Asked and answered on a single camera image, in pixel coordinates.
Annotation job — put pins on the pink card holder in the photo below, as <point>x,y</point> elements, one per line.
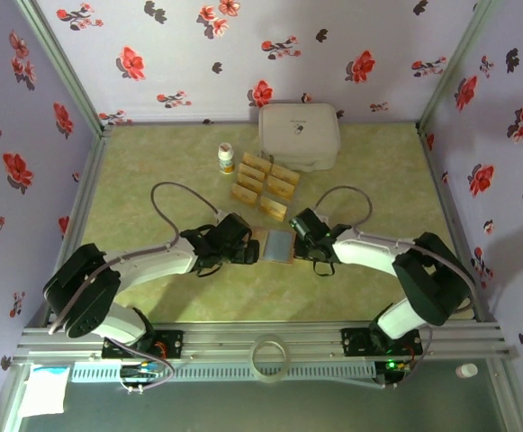
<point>279,245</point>

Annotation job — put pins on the clear acrylic card stand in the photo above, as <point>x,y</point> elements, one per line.
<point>263,191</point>

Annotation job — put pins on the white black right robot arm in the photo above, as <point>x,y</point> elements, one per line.
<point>432,279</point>

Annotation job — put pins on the small white-capped pill bottle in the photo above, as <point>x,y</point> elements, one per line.
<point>226,157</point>

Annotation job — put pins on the white zip case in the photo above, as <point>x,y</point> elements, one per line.
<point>297,135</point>

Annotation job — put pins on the clear tape roll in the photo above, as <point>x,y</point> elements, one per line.
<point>253,362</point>

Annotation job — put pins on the white paper sheet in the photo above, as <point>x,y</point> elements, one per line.
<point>42,396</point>

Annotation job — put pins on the long aluminium frame rail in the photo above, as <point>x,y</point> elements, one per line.
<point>243,335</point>

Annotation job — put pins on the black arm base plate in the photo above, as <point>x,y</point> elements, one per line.
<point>171,344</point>
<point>355,342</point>

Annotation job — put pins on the aluminium side rail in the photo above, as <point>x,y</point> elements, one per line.
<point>85,189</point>
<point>441,180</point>

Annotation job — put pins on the aluminium corner post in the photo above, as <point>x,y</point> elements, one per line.
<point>63,67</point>
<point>459,63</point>

